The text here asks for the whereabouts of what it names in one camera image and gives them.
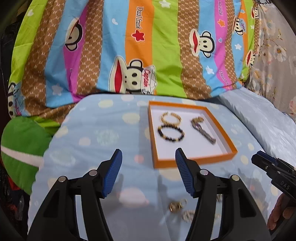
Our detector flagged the gold wrist watch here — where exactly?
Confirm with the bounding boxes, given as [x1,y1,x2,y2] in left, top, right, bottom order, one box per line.
[191,116,204,126]

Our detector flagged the colourful monkey cartoon blanket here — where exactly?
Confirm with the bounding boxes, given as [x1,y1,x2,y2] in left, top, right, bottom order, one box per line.
[8,1,259,122]

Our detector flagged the person's right hand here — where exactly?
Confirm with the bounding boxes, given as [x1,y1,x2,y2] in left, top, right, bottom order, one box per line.
[267,193,295,230]

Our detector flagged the green plush cushion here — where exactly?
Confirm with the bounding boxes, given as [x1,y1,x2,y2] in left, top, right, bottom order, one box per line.
[1,116,61,195]

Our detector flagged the black bead bracelet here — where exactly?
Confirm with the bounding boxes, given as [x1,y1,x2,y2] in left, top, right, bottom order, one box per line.
[157,124,185,143]

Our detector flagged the floral grey curtain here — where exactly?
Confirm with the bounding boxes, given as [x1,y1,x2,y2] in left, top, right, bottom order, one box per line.
[246,1,295,120]

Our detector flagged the small gold ring jewelry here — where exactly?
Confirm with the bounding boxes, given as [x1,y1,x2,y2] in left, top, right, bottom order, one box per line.
[182,210,195,223]

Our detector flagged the light blue patterned pillow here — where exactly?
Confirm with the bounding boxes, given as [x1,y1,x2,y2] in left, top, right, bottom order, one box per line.
[219,87,295,166]

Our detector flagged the orange white jewelry tray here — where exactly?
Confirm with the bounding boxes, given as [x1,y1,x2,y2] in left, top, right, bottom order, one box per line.
[148,101,238,169]

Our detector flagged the gold chain bracelet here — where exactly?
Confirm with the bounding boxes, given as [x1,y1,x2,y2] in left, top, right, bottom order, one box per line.
[160,111,182,127]

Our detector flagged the gold earrings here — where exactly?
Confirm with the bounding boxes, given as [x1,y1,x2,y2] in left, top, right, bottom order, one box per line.
[168,199,187,213]

